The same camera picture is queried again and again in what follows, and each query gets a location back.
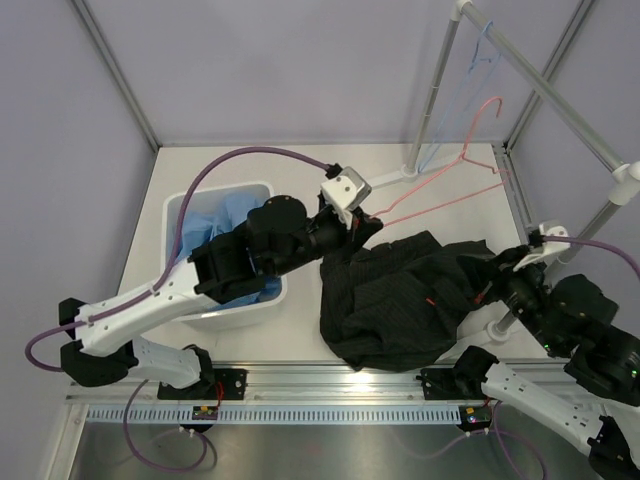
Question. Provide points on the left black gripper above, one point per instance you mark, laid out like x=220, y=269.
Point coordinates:
x=362, y=227

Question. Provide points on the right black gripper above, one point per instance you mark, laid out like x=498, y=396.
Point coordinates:
x=507, y=261

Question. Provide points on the black striped shirt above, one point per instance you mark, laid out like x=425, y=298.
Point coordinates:
x=397, y=306

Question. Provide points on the blue shirt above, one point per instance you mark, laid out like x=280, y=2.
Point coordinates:
x=210, y=214

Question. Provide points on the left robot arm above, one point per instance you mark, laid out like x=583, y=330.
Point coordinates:
x=107, y=343

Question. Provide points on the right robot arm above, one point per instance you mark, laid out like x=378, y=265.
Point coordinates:
x=571, y=321

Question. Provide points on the white clothes rack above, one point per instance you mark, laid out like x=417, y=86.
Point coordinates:
x=499, y=212

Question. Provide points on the white plastic basket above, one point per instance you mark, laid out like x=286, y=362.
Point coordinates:
x=249, y=310

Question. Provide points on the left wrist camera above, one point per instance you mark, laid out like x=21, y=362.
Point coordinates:
x=344, y=190

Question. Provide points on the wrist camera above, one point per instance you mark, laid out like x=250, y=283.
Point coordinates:
x=541, y=250
x=344, y=190

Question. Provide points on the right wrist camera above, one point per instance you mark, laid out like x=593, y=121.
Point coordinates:
x=541, y=250

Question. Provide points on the aluminium mounting rail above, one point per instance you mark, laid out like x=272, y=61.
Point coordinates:
x=330, y=383

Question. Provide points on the white slotted cable duct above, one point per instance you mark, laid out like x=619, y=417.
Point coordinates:
x=278, y=415

